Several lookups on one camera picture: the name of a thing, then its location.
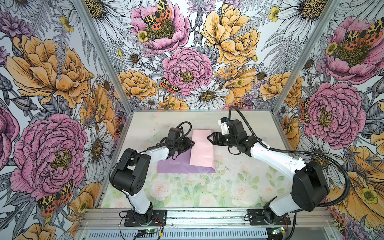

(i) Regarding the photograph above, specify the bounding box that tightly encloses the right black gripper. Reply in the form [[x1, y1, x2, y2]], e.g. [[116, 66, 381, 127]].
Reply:
[[206, 132, 238, 147]]

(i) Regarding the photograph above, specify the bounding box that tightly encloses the purple wrapping paper sheet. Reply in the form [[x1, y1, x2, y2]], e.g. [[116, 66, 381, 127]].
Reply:
[[157, 129, 216, 174]]

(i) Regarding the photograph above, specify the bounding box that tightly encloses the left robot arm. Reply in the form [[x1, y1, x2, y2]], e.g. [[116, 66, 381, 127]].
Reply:
[[109, 137, 195, 226]]

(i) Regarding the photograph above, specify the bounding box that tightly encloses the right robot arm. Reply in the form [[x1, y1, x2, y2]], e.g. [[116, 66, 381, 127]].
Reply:
[[207, 132, 330, 225]]

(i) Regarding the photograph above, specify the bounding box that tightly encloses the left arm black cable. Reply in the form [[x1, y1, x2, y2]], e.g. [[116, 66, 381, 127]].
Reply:
[[109, 121, 193, 193]]

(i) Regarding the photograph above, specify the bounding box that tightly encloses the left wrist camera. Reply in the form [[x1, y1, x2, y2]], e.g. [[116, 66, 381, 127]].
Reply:
[[166, 128, 182, 144]]

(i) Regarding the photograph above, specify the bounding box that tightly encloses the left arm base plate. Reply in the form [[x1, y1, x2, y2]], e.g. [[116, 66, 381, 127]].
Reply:
[[124, 210, 168, 227]]

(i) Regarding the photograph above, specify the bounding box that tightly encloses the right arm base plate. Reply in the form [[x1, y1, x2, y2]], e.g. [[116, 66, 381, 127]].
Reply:
[[246, 209, 292, 226]]

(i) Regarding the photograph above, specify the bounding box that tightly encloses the white slotted cable duct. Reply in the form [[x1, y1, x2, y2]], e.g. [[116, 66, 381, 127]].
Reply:
[[83, 228, 269, 240]]

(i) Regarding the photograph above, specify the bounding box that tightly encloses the aluminium front rail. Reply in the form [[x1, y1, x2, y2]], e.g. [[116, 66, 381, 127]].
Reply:
[[79, 207, 335, 230]]

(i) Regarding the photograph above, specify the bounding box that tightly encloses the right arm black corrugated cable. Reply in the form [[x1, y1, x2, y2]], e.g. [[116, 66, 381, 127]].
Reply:
[[227, 106, 351, 208]]

